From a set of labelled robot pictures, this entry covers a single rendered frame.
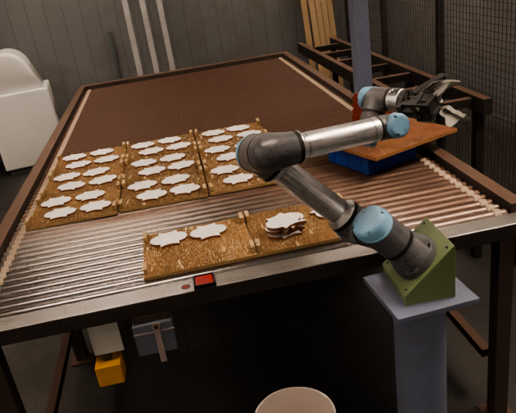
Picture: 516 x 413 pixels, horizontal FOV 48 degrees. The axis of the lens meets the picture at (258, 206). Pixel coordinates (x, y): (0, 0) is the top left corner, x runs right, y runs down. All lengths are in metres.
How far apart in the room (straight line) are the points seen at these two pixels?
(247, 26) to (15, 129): 3.07
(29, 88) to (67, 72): 0.90
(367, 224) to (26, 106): 5.48
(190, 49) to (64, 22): 1.52
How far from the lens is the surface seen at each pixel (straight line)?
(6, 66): 6.86
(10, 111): 6.90
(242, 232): 2.28
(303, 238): 2.16
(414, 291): 1.86
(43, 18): 7.60
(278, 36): 7.86
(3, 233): 2.78
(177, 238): 2.31
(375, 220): 1.77
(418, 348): 2.01
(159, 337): 2.06
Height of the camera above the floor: 1.93
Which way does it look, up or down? 24 degrees down
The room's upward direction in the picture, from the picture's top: 8 degrees counter-clockwise
